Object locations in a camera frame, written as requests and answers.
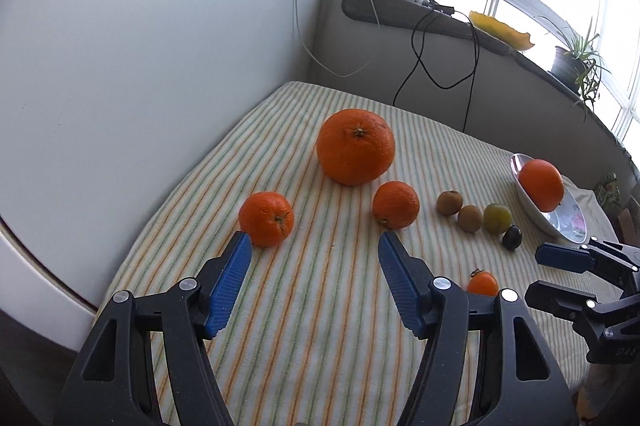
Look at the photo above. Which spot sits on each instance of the striped table cloth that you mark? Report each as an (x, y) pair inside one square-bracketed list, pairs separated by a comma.
[(310, 321)]

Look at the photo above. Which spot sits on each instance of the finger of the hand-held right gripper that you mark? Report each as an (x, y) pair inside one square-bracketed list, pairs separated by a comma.
[(562, 257), (550, 298)]

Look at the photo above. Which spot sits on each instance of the dark purple plum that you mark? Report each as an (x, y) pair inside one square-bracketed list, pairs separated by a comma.
[(512, 238)]

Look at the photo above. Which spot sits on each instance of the floral white plate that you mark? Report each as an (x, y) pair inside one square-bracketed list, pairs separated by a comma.
[(567, 218)]

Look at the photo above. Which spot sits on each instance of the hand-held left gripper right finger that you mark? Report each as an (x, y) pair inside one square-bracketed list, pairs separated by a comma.
[(400, 278)]

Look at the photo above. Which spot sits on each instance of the medium orange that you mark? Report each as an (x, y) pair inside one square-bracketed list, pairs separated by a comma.
[(541, 186)]

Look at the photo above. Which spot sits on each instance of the small mandarin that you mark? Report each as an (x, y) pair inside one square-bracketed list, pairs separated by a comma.
[(396, 205), (265, 220)]

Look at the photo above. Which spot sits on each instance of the green plum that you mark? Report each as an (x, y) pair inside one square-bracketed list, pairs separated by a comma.
[(497, 218)]

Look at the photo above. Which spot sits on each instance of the small printed box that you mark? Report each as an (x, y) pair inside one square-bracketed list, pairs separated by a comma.
[(607, 191)]

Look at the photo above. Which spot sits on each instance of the large orange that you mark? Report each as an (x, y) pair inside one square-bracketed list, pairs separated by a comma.
[(355, 148)]

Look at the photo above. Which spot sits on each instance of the yellow bowl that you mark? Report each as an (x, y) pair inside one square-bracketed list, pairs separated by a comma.
[(500, 28)]

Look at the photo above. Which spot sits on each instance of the potted green plant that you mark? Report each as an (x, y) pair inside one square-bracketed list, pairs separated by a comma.
[(575, 56)]

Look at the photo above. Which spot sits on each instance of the brown longan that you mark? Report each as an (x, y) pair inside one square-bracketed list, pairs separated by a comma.
[(449, 202), (471, 218)]

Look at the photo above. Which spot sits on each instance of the small orange tomato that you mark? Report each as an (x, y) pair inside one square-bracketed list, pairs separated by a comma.
[(483, 284)]

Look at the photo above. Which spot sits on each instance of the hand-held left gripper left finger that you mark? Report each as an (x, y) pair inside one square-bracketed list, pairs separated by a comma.
[(232, 276)]

